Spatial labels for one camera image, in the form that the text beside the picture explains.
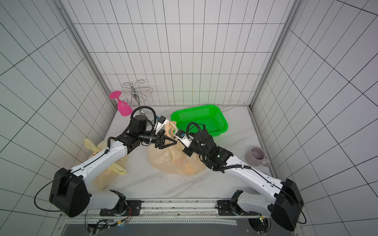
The purple mug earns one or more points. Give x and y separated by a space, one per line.
256 156

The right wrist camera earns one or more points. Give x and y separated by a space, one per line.
184 138

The green plastic basket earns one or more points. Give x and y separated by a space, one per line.
209 115

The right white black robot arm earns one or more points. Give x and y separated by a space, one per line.
281 200

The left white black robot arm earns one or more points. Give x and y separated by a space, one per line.
69 188

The plain beige plastic bag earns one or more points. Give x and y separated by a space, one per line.
172 159

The pink plastic wine glass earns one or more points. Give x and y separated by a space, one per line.
123 107

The aluminium mounting rail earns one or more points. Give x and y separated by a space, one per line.
196 211

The silver metal glass rack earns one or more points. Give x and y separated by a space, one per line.
138 90

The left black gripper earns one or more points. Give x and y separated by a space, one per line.
161 134

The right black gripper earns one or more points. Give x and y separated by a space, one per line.
190 146

